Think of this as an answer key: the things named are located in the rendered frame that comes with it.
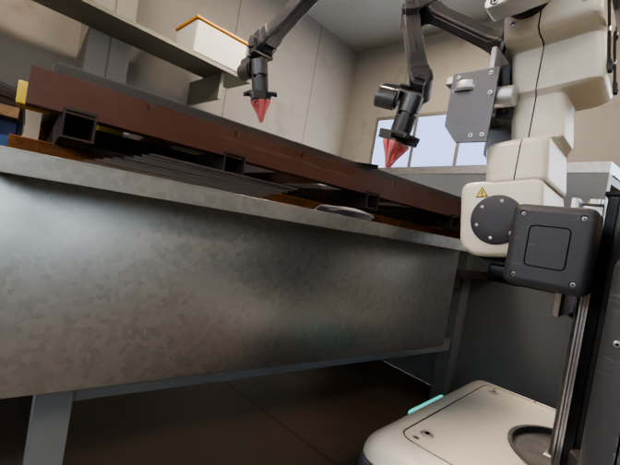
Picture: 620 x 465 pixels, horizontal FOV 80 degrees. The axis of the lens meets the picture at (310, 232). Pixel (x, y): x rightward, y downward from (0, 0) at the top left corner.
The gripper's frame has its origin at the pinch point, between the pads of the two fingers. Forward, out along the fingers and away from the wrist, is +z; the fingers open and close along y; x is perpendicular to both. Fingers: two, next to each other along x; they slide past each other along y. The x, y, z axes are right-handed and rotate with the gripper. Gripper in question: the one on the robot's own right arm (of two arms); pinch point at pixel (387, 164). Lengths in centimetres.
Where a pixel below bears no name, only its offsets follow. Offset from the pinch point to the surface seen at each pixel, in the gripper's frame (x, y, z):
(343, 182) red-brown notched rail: -12.2, -1.8, 8.1
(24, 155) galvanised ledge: -80, 21, 13
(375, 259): 1.4, 6.8, 26.3
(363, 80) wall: 271, -361, -105
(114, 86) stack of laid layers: -69, -7, 3
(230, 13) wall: 61, -342, -99
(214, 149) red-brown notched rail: -49, -1, 9
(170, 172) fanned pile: -61, 13, 13
